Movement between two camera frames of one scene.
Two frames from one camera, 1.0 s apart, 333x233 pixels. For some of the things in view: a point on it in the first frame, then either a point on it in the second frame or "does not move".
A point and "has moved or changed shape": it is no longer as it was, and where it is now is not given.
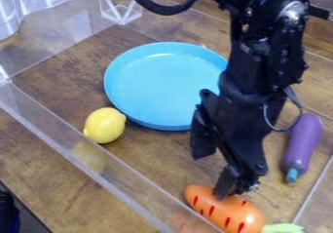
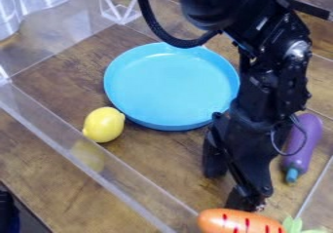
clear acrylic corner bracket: [120, 15] does not move
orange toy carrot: [232, 214] has moved or changed shape
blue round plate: [153, 82] does not move
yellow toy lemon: [104, 125] does not move
